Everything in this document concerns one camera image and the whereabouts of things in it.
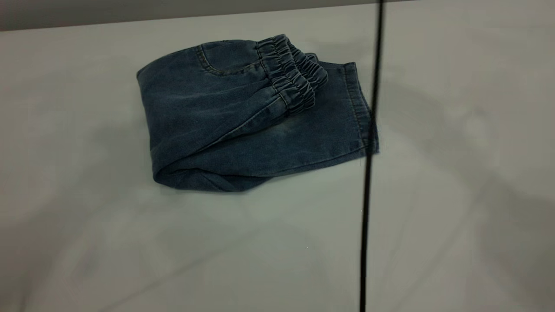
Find thick braided black cable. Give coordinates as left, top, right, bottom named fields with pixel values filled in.
left=359, top=0, right=387, bottom=312

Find white table cloth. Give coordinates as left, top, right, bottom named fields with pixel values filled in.
left=0, top=0, right=555, bottom=312

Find blue denim pants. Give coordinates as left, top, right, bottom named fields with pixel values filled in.
left=137, top=34, right=380, bottom=192

